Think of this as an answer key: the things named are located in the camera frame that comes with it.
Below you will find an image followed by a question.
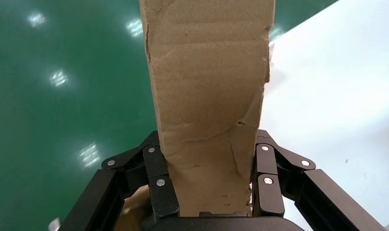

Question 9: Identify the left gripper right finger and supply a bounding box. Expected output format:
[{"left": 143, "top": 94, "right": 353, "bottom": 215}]
[{"left": 251, "top": 129, "right": 386, "bottom": 231}]

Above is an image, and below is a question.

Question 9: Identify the small cardboard box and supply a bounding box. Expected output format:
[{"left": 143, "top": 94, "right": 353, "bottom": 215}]
[{"left": 114, "top": 0, "right": 276, "bottom": 231}]

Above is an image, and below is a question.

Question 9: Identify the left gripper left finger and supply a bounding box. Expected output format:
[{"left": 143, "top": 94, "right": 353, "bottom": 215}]
[{"left": 59, "top": 130, "right": 180, "bottom": 231}]

